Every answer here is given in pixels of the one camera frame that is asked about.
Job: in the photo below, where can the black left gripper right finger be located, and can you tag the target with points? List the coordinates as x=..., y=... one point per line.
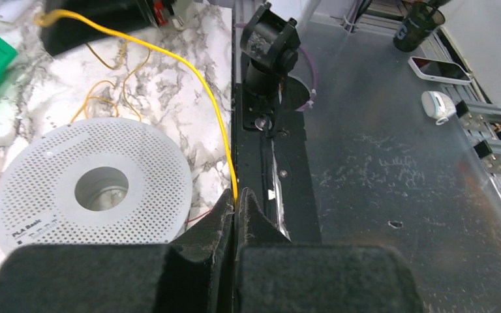
x=274, y=274

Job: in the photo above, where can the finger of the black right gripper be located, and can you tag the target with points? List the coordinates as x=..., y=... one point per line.
x=124, y=16

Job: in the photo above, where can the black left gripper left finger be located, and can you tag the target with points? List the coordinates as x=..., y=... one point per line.
x=176, y=277

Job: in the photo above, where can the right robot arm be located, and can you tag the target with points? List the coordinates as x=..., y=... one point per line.
x=269, y=41

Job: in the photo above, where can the white perforated filament spool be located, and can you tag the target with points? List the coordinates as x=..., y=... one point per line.
x=105, y=180

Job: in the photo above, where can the white small round device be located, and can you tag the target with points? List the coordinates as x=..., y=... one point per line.
x=438, y=106

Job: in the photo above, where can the white smartphone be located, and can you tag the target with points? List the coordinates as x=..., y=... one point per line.
x=433, y=70

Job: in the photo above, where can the dark green cup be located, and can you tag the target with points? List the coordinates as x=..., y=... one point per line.
x=420, y=22

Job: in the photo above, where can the black mounting rail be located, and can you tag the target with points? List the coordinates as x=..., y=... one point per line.
x=277, y=170

